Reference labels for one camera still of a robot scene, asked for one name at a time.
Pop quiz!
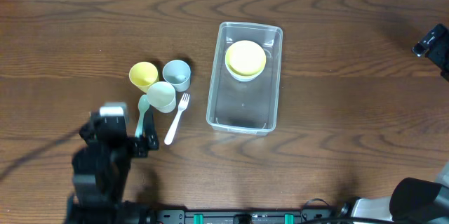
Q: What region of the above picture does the white bowl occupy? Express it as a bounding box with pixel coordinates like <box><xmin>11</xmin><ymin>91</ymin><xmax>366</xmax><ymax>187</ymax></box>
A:
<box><xmin>225</xmin><ymin>62</ymin><xmax>264</xmax><ymax>82</ymax></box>

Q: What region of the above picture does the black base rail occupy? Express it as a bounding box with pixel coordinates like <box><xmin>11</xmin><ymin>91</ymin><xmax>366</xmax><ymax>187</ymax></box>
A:
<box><xmin>152</xmin><ymin>199</ymin><xmax>337</xmax><ymax>224</ymax></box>

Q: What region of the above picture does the white cup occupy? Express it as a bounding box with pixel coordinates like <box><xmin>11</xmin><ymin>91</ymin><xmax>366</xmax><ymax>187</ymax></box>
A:
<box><xmin>147</xmin><ymin>81</ymin><xmax>176</xmax><ymax>113</ymax></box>

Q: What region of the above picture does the grey cup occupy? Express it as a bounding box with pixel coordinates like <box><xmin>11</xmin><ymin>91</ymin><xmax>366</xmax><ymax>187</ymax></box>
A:
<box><xmin>162</xmin><ymin>60</ymin><xmax>191</xmax><ymax>92</ymax></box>

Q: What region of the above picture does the white plastic fork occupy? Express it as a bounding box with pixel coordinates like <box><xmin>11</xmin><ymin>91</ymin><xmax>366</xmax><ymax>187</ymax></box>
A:
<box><xmin>164</xmin><ymin>93</ymin><xmax>190</xmax><ymax>145</ymax></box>

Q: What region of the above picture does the yellow bowl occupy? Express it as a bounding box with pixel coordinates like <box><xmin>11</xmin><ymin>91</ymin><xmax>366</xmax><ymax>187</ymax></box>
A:
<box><xmin>225</xmin><ymin>40</ymin><xmax>267</xmax><ymax>76</ymax></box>

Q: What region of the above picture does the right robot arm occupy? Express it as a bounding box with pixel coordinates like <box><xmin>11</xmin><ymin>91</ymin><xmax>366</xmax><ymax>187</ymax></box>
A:
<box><xmin>340</xmin><ymin>23</ymin><xmax>448</xmax><ymax>223</ymax></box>

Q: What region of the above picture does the clear plastic container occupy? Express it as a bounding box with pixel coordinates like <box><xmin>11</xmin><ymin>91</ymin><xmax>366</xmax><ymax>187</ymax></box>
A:
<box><xmin>206</xmin><ymin>22</ymin><xmax>283</xmax><ymax>136</ymax></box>

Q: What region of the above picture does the yellow cup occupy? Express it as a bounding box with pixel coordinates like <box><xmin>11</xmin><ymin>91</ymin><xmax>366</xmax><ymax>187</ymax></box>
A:
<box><xmin>128</xmin><ymin>62</ymin><xmax>159</xmax><ymax>93</ymax></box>

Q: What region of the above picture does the mint green spoon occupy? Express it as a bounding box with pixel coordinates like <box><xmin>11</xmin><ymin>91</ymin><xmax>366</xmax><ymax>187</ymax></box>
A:
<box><xmin>135</xmin><ymin>94</ymin><xmax>150</xmax><ymax>137</ymax></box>

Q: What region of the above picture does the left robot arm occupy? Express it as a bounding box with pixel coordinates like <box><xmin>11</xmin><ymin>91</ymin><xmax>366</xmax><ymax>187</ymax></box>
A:
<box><xmin>65</xmin><ymin>106</ymin><xmax>159</xmax><ymax>223</ymax></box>

